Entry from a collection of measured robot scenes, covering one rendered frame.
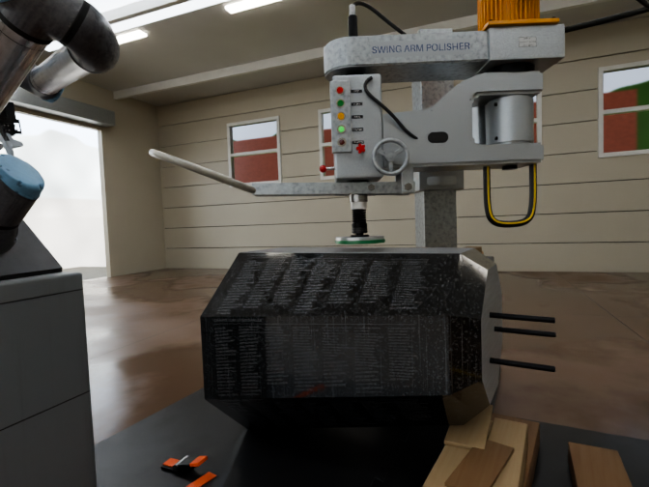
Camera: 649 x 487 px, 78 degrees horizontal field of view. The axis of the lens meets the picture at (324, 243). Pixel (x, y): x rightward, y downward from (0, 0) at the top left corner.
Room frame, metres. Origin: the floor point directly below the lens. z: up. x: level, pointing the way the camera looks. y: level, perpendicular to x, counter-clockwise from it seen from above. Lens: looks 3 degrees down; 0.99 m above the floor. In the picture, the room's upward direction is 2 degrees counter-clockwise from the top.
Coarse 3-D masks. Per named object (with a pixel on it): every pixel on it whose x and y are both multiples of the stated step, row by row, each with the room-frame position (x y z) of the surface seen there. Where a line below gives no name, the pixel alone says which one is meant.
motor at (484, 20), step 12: (480, 0) 1.74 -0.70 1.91; (492, 0) 1.67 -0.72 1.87; (504, 0) 1.66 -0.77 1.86; (516, 0) 1.63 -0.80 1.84; (528, 0) 1.63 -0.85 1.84; (480, 12) 1.74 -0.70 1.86; (492, 12) 1.67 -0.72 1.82; (504, 12) 1.66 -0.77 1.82; (516, 12) 1.63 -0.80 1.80; (528, 12) 1.63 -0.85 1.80; (480, 24) 1.74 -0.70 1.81; (492, 24) 1.61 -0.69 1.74; (504, 24) 1.61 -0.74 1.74; (516, 24) 1.61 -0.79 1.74; (528, 24) 1.62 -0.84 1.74; (540, 24) 1.62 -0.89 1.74
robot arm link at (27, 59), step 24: (0, 0) 0.85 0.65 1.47; (24, 0) 0.86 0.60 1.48; (48, 0) 0.87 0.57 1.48; (72, 0) 0.91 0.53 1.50; (0, 24) 0.89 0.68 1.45; (24, 24) 0.89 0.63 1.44; (48, 24) 0.90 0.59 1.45; (72, 24) 0.91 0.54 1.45; (0, 48) 0.91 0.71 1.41; (24, 48) 0.93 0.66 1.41; (0, 72) 0.95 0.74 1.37; (24, 72) 0.98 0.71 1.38; (0, 96) 1.00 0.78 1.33
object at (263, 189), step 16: (256, 192) 1.70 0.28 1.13; (272, 192) 1.70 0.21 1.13; (288, 192) 1.70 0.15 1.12; (304, 192) 1.69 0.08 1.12; (320, 192) 1.69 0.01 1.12; (336, 192) 1.69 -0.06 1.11; (352, 192) 1.69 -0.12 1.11; (368, 192) 1.69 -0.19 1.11; (384, 192) 1.69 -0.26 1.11; (400, 192) 1.69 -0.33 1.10
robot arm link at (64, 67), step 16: (96, 16) 0.94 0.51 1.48; (80, 32) 0.93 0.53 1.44; (96, 32) 0.95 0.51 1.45; (112, 32) 1.00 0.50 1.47; (64, 48) 1.07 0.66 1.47; (80, 48) 0.95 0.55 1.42; (96, 48) 0.97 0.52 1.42; (112, 48) 1.00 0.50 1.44; (48, 64) 1.17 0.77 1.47; (64, 64) 1.10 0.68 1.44; (80, 64) 1.02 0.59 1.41; (96, 64) 1.01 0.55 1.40; (112, 64) 1.04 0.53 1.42; (32, 80) 1.31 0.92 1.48; (48, 80) 1.23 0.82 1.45; (64, 80) 1.19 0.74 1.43; (48, 96) 1.38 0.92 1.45
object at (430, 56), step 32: (448, 32) 1.64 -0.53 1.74; (480, 32) 1.64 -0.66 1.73; (512, 32) 1.62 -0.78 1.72; (544, 32) 1.62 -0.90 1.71; (352, 64) 1.64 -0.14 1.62; (384, 64) 1.65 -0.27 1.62; (416, 64) 1.65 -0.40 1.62; (448, 64) 1.66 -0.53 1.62; (480, 64) 1.67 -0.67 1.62; (512, 64) 1.65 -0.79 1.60; (544, 64) 1.68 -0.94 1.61
